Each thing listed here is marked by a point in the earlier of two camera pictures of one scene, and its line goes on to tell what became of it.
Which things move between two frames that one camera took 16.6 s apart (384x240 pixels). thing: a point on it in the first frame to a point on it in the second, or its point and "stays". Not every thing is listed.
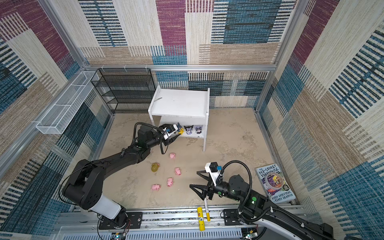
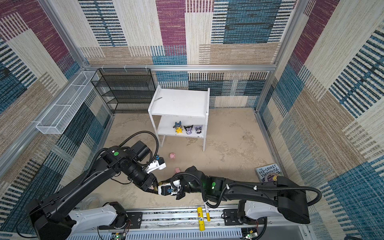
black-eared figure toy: x=188 y=129 stays
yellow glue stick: x=201 y=219 stays
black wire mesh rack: x=126 y=90 stays
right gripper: x=205 y=190 to x=181 y=195
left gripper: x=168 y=142 to x=148 y=184
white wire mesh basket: x=58 y=117 stays
